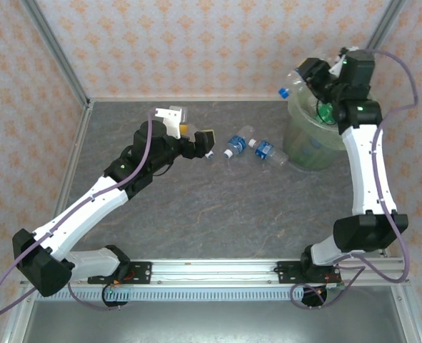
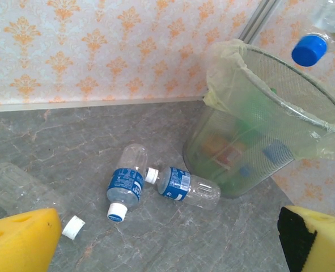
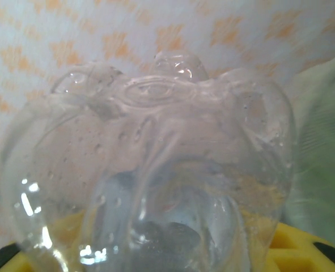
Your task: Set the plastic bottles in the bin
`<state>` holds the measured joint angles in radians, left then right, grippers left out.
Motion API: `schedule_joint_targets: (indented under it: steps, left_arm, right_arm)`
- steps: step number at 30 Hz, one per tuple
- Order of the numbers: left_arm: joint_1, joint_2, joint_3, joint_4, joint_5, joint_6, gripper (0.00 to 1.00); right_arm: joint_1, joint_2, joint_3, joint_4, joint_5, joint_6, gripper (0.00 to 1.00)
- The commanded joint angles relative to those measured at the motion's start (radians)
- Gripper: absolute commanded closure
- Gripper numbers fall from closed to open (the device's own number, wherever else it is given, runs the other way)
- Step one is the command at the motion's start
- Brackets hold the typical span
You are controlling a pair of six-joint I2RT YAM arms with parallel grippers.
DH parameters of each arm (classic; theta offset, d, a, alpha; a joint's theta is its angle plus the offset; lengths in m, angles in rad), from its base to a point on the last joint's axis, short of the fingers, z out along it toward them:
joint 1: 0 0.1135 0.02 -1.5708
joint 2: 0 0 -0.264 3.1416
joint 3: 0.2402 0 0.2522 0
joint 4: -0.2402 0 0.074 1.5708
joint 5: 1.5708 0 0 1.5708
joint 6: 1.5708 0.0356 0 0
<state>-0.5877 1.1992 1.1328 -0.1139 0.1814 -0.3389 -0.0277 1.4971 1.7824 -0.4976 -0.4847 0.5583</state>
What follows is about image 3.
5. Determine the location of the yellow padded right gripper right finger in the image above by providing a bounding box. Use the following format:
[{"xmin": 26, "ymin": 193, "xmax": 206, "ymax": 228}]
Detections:
[{"xmin": 269, "ymin": 222, "xmax": 335, "ymax": 272}]

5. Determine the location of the blue label bottle blue cap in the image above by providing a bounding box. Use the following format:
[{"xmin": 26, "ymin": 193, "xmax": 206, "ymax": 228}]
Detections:
[{"xmin": 0, "ymin": 50, "xmax": 297, "ymax": 272}]

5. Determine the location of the translucent green lined bin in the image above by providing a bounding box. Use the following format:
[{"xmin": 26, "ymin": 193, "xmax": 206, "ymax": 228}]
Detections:
[{"xmin": 283, "ymin": 50, "xmax": 335, "ymax": 256}]

